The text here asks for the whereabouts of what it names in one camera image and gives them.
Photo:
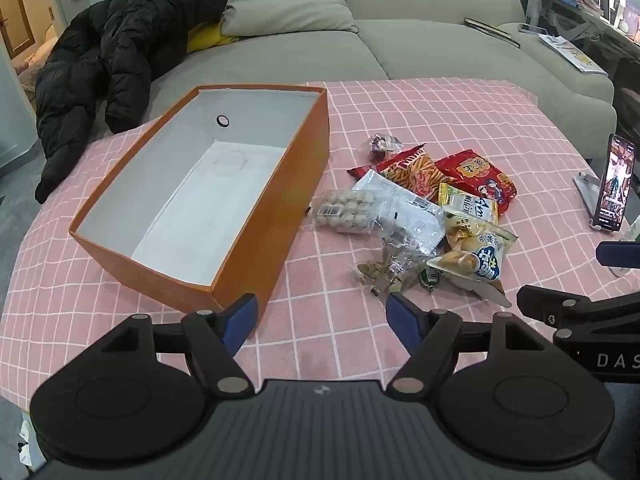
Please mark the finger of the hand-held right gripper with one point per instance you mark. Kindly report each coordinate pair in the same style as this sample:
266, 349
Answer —
542, 302
617, 254

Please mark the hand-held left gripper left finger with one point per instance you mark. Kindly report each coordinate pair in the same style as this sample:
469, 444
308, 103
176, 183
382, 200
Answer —
239, 322

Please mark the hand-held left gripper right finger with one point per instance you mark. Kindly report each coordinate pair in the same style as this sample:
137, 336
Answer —
404, 322

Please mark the clear dried snack packet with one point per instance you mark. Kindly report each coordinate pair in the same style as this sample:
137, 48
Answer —
385, 270

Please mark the yellow blue bread packet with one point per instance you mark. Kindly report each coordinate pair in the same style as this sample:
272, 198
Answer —
475, 255

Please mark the silver clear snack packet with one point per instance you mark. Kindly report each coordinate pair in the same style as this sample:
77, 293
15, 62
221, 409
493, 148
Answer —
405, 210

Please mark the green white snack packet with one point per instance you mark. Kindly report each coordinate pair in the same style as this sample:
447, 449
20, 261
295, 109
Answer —
470, 205

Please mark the clear quail egg packet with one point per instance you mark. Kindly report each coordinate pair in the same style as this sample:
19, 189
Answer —
342, 210

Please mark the orange cardboard box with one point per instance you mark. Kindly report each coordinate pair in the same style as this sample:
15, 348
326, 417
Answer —
280, 200

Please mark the red cartoon snack packet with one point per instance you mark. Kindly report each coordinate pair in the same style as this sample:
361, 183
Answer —
480, 175

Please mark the red stick snack packet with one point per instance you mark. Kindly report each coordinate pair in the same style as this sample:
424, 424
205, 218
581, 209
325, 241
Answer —
420, 170

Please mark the clear dark candy packet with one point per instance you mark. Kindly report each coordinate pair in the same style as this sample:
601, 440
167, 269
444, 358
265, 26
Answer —
382, 145

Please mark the black smartphone with lit screen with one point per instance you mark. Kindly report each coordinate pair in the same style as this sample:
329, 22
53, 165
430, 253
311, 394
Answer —
615, 185

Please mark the silver phone stand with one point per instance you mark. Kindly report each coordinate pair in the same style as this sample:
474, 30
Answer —
585, 190

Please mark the open magazine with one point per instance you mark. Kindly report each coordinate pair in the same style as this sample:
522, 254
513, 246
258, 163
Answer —
572, 55

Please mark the pink checked tablecloth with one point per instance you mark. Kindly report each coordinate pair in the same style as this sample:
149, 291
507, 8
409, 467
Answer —
450, 110

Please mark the dark book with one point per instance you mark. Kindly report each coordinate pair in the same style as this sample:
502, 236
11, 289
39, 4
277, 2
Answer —
490, 30

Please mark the grey-green sofa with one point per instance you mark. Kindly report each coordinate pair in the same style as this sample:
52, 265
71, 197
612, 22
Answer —
425, 45

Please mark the yellow cushion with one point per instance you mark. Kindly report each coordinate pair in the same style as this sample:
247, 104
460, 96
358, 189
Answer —
205, 37

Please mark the black puffer jacket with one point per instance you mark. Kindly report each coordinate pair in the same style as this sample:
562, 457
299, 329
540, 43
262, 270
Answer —
125, 45

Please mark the wooden door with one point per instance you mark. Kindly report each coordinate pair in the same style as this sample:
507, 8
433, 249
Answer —
15, 15

